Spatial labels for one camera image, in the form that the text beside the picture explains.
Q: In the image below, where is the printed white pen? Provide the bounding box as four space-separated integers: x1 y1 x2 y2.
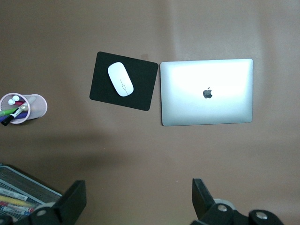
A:
0 187 36 197

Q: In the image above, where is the white computer mouse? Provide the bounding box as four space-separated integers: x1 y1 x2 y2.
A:
107 61 135 97

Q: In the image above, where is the black mesh desk organizer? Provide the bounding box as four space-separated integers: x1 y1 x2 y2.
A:
0 163 63 225

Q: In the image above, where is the pink mesh pen cup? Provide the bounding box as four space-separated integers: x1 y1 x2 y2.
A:
0 93 49 125

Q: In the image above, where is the black mouse pad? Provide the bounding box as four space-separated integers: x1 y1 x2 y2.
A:
89 51 159 112

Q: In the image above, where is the yellow pen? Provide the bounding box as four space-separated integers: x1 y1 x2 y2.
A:
0 195 28 207

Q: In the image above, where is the silver laptop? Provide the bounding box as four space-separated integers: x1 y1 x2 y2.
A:
160 58 254 127

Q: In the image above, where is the bright green marker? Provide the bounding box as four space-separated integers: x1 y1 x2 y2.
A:
0 107 19 117

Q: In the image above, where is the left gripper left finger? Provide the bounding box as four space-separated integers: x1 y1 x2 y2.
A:
16 180 87 225

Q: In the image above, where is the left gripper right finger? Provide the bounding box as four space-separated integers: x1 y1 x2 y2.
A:
191 178 284 225

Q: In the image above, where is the black-capped white marker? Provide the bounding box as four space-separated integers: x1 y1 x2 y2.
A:
1 105 31 127

